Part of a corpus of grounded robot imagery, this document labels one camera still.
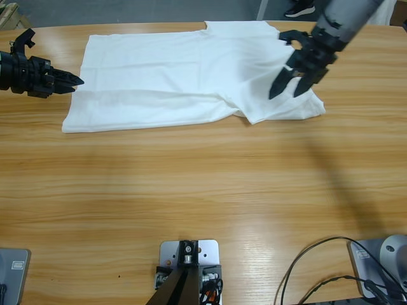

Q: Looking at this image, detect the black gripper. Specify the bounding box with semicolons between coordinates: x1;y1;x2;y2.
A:
0;53;85;100
268;27;347;100

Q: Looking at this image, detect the white t-shirt with black logo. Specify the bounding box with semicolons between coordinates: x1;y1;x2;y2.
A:
61;20;327;134

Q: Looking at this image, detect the black sneaker with white sole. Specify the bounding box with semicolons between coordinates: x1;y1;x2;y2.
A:
283;0;316;18

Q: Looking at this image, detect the wooden pallet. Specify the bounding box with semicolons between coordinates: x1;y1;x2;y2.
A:
0;1;32;31

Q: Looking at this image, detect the white bag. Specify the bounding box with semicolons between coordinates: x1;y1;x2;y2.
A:
368;0;398;26

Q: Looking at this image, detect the black clamp with silver knob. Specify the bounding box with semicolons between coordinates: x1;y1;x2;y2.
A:
198;263;223;298
155;266;174;290

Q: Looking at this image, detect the black gripper side bracket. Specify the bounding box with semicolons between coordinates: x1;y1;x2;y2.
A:
8;27;36;57
278;29;311;50

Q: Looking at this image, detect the white mount block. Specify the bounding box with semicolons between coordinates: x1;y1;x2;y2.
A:
158;240;223;305

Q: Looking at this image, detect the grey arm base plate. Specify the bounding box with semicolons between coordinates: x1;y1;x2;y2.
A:
0;248;32;305
347;238;407;300

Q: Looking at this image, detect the thin dark cable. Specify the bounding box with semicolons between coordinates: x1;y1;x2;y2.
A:
305;274;382;305

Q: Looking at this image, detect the black and orange cable bundle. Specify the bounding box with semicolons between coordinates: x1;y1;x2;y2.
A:
200;279;225;305

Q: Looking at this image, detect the dark camera post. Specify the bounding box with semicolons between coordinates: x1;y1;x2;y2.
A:
148;240;202;305

